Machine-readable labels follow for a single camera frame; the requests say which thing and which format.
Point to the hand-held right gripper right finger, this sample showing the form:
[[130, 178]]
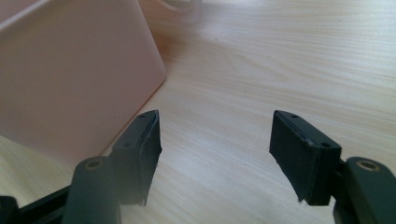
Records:
[[303, 158]]

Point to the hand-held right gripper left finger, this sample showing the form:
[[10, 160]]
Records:
[[137, 161]]

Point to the pink plastic bin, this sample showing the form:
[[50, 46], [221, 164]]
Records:
[[71, 77]]

